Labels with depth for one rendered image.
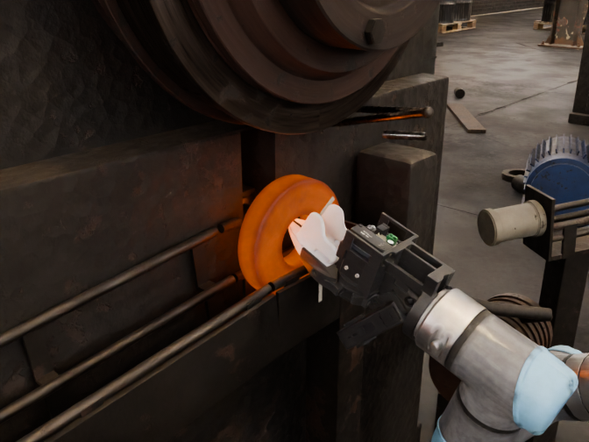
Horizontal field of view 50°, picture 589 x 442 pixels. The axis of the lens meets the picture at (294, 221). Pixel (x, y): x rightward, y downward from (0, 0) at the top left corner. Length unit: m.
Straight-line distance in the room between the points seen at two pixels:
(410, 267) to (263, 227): 0.17
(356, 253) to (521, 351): 0.19
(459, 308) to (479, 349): 0.05
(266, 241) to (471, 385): 0.27
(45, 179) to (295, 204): 0.29
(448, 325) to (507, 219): 0.41
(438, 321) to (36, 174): 0.42
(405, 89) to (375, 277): 0.44
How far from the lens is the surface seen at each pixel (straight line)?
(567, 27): 9.60
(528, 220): 1.06
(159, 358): 0.65
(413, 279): 0.68
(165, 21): 0.56
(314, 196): 0.78
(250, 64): 0.60
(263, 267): 0.75
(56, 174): 0.64
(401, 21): 0.67
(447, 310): 0.67
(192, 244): 0.74
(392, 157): 0.92
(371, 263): 0.68
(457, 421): 0.72
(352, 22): 0.60
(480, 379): 0.66
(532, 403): 0.65
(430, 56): 3.56
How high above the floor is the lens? 1.06
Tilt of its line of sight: 22 degrees down
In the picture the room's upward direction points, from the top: straight up
